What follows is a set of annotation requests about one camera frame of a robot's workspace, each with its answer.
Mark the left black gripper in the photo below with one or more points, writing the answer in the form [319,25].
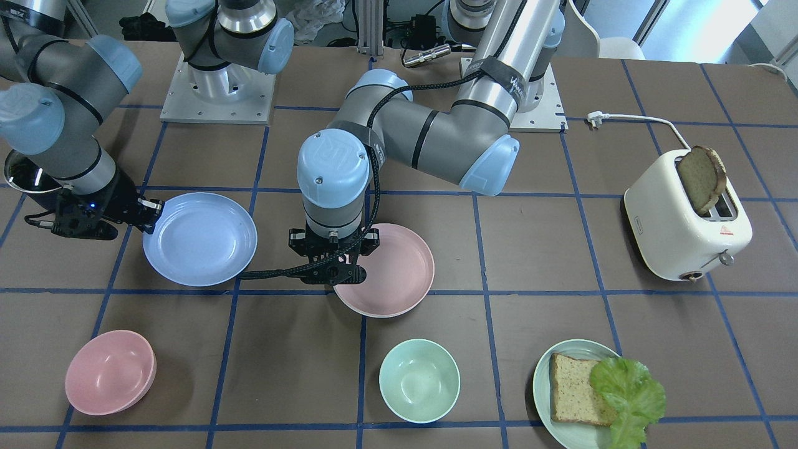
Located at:
[298,242]

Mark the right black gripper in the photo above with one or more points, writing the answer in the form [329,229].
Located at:
[122,195]

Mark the pink plate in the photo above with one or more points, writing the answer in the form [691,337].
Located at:
[399,275]

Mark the blue plate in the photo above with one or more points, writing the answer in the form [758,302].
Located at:
[201,239]

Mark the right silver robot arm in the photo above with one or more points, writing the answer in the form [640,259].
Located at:
[62,93]

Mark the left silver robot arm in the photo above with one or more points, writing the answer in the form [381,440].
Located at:
[457,131]

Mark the dark blue saucepan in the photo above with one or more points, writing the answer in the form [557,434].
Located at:
[25,176]

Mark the green bowl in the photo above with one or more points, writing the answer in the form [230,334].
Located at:
[419,381]

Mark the pink bowl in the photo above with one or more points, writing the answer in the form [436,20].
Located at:
[110,373]

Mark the bread slice on plate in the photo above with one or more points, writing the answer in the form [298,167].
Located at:
[573,399]

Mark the green plate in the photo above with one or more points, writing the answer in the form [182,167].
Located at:
[570,435]

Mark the green lettuce leaf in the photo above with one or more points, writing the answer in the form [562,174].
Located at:
[628,387]

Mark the white toaster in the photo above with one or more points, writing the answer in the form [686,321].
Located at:
[674,242]

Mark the bread slice in toaster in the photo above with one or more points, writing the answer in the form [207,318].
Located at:
[703,177]

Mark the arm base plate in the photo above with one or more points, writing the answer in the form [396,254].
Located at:
[231,95]
[542,100]

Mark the aluminium frame post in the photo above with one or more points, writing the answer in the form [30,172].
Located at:
[370,28]

